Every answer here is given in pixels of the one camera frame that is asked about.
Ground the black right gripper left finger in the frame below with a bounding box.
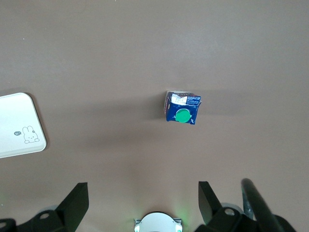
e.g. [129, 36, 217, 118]
[16, 182, 89, 232]

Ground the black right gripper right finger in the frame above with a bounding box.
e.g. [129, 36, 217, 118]
[195, 181, 261, 232]

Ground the blue milk carton green cap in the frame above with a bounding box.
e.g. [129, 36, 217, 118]
[164, 90, 202, 126]

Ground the cream rabbit print tray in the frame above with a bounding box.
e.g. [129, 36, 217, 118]
[0, 92, 47, 159]

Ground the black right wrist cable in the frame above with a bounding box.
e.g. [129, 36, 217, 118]
[240, 178, 290, 232]

